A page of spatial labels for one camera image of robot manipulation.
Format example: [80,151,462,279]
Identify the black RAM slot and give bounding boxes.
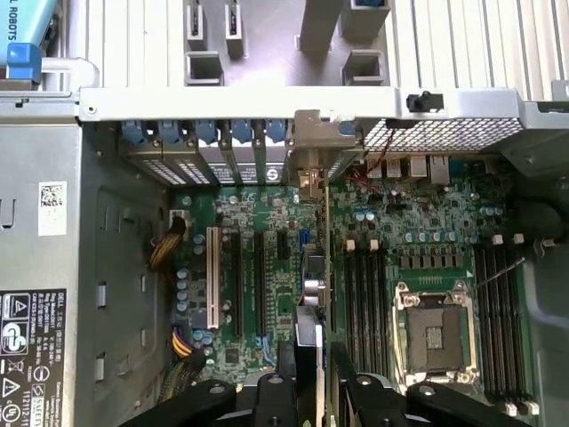
[485,234,512,417]
[497,243,525,399]
[366,238,381,379]
[473,243,497,395]
[343,238,358,357]
[355,248,369,375]
[509,233,541,417]
[377,248,392,382]

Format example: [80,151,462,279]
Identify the long black expansion slot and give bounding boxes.
[252,230,268,338]
[229,230,245,338]

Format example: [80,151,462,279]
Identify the white expansion slot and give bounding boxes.
[204,225,222,331]

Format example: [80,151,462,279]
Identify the metal slot cover with logo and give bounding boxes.
[264,144,293,186]

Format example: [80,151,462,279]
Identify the vented metal slot cover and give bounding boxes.
[126,149,172,187]
[163,149,210,187]

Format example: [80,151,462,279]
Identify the blue slot retention clip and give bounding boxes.
[229,118,255,147]
[265,118,286,146]
[156,120,184,146]
[194,119,220,147]
[120,120,148,148]

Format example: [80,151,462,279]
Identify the silver CPU socket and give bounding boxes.
[392,279,482,387]

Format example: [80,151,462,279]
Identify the silver finned heat sink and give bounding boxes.
[397,254,469,270]

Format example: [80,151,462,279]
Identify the thin metal locking lever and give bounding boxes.
[472,256,526,293]

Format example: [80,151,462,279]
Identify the green motherboard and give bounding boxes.
[167,153,541,422]

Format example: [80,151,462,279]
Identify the silver rear port block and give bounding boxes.
[364,154,451,184]

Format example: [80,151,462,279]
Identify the black rating label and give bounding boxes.
[0,287,68,427]

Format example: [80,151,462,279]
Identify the grey power supply unit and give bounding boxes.
[0,119,92,427]

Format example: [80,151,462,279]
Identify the white barcode sticker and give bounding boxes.
[37,180,68,238]

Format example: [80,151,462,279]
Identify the grey metal PC case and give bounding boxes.
[0,56,569,427]

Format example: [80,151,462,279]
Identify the black case latch knob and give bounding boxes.
[405,90,445,113]

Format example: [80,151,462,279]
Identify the grey plastic parts rack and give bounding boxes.
[180,0,395,88]

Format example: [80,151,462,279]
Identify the RAM stick with white label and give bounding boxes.
[188,3,206,37]
[225,3,244,37]

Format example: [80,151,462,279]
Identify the blue plastic block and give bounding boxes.
[5,42,44,85]

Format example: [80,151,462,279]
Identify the teal robot joint cap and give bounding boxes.
[0,0,61,45]

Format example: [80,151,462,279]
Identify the yellow and purple wire bundle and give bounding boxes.
[171,326,206,359]

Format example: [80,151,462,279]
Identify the yellow and black wire bundle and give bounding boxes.
[145,216,188,290]

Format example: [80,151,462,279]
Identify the thin red wire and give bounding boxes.
[349,129,396,193]

